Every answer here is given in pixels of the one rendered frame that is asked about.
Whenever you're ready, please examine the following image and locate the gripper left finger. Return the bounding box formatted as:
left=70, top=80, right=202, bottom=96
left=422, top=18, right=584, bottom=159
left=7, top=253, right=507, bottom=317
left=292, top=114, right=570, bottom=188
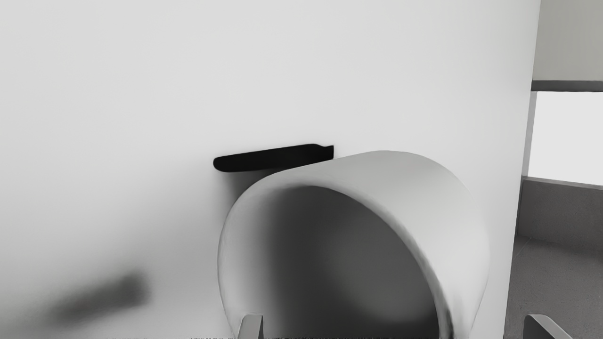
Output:
left=238, top=314, right=264, bottom=339

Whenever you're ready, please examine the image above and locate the white mug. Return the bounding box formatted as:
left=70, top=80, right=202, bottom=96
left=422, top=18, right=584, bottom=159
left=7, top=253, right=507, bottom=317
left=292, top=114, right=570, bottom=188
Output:
left=217, top=150, right=490, bottom=339

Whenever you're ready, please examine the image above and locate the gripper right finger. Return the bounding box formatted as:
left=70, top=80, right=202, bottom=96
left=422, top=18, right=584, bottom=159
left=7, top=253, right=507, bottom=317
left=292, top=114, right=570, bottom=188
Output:
left=523, top=314, right=573, bottom=339

